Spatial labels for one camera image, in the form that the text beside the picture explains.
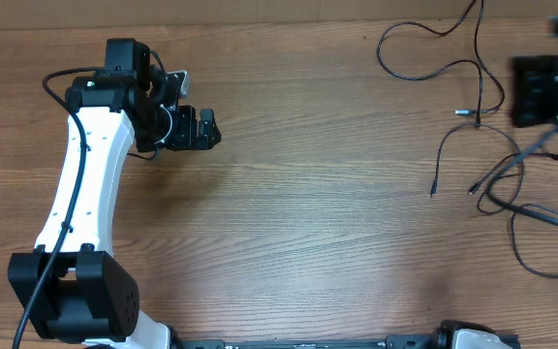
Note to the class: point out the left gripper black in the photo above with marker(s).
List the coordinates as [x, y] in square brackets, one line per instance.
[185, 137]

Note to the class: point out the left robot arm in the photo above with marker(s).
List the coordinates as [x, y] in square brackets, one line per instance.
[70, 286]

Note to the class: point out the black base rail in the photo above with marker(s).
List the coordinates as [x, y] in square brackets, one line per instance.
[394, 341]

